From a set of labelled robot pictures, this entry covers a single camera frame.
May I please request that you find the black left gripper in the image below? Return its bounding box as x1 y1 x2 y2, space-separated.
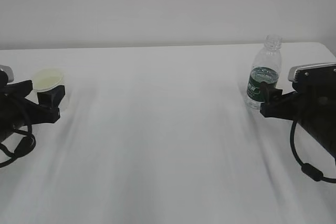
1 80 65 140

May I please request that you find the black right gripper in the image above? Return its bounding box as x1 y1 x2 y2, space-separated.
260 82 335 157

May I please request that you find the white paper cup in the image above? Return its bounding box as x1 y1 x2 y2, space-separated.
30 68 66 103

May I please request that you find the clear green-label water bottle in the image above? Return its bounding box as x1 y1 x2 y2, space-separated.
245 35 282 110

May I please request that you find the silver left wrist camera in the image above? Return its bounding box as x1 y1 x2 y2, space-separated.
0 65 14 86

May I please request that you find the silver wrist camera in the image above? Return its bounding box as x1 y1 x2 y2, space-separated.
288 62 335 85
0 65 14 86

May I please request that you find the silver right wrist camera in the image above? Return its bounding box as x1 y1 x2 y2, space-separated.
288 62 335 85

